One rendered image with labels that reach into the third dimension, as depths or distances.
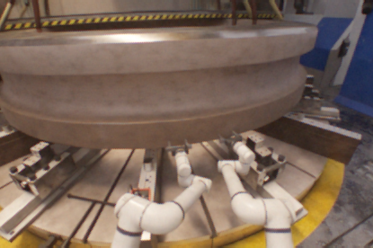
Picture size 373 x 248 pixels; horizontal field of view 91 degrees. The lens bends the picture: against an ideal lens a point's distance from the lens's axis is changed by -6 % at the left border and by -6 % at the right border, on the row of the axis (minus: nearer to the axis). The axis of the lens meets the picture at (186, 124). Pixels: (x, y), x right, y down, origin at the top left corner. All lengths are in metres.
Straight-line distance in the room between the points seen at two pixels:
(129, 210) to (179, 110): 1.01
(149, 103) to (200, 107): 0.44
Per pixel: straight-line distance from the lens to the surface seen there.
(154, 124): 1.61
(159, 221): 0.86
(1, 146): 3.22
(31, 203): 2.34
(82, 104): 1.90
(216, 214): 1.95
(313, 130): 2.85
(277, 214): 1.04
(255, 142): 1.93
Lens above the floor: 1.90
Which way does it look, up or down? 30 degrees down
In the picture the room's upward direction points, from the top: 1 degrees counter-clockwise
